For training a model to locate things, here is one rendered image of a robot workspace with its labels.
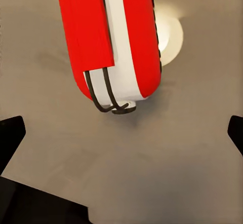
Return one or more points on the coffee table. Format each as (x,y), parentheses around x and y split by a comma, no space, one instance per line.
(169,162)

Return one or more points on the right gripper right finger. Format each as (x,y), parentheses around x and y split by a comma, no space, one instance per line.
(235,131)

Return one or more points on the radio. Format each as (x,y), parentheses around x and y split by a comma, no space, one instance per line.
(113,50)

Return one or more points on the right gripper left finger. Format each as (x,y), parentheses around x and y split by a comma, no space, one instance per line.
(12,131)

